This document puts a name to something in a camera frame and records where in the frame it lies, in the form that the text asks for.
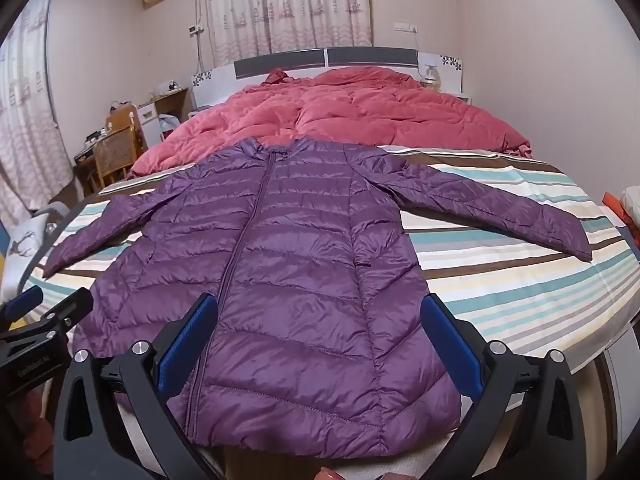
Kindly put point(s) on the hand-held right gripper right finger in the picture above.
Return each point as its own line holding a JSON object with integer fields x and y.
{"x": 450, "y": 342}

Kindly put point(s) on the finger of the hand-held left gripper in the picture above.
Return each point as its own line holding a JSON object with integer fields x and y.
{"x": 65, "y": 310}
{"x": 22, "y": 304}

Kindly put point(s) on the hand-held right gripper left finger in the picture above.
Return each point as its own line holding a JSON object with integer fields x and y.
{"x": 184, "y": 342}

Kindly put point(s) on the purple down jacket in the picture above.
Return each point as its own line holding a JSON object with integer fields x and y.
{"x": 280, "y": 230}

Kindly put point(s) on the person's right hand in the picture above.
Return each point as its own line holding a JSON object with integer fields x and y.
{"x": 328, "y": 475}

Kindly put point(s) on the white deer print cloth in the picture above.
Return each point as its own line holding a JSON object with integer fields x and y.
{"x": 20, "y": 247}

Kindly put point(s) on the striped bed sheet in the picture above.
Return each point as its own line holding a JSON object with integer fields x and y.
{"x": 505, "y": 280}

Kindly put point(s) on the dark low side table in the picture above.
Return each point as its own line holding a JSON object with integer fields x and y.
{"x": 85, "y": 152}

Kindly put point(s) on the wooden chair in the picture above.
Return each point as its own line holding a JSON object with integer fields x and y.
{"x": 116, "y": 152}

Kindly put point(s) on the pink patterned side curtain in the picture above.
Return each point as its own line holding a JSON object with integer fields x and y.
{"x": 27, "y": 120}

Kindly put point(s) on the white and blue bag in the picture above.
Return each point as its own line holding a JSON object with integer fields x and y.
{"x": 167, "y": 127}

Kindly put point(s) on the orange cloth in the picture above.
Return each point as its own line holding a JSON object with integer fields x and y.
{"x": 616, "y": 206}

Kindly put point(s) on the wooden desk with white drawers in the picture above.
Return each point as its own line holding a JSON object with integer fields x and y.
{"x": 162, "y": 105}

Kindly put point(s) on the white nightstand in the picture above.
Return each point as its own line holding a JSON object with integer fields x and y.
{"x": 457, "y": 97}

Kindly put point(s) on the red quilted comforter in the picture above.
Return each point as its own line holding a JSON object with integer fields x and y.
{"x": 345, "y": 110}

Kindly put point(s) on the white bedside lamp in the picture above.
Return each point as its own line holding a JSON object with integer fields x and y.
{"x": 430, "y": 74}

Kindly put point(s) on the white and grey headboard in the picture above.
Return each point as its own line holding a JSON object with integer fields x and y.
{"x": 280, "y": 62}

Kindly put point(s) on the pink patterned window curtain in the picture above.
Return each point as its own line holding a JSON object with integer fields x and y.
{"x": 287, "y": 7}

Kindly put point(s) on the white wall socket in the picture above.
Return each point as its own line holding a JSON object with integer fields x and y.
{"x": 405, "y": 26}

